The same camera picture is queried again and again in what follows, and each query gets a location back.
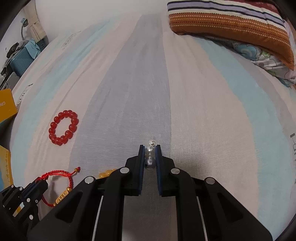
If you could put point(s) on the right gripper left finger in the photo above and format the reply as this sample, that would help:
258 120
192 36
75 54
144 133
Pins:
93 210

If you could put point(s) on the striped pastel bed sheet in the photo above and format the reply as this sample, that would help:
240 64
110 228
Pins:
91 98

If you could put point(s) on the yellow cardboard box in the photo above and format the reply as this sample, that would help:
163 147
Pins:
8 107

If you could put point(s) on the floral light pillow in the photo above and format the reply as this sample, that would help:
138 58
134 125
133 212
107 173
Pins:
261 58

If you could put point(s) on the teal suitcase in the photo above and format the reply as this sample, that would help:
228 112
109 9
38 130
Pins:
18 59

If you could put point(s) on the beige curtain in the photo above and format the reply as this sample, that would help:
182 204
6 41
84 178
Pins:
36 29

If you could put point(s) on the striped red orange pillow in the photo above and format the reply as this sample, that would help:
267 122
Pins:
253 22

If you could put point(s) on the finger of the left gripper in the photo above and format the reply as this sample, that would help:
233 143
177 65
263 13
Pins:
37 189
16 188

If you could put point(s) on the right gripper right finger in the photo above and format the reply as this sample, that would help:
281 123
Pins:
205 209

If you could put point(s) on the blue desk lamp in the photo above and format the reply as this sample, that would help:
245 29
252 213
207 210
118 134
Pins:
24 23

